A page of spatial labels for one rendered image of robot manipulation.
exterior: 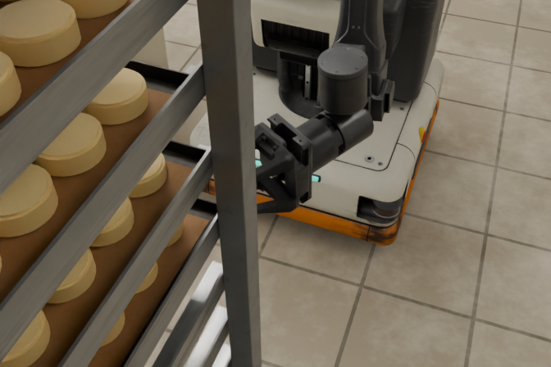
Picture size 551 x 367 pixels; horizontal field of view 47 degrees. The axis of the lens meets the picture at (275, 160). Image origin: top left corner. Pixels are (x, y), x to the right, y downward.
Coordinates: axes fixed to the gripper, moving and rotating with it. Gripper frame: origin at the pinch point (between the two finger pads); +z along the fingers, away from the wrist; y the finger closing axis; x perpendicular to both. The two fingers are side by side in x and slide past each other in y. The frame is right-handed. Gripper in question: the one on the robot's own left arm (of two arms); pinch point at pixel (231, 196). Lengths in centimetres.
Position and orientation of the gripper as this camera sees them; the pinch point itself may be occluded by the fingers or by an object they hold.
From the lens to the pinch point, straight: 71.1
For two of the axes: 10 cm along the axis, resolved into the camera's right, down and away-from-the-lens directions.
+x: 6.3, 5.6, -5.4
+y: -0.3, -6.7, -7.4
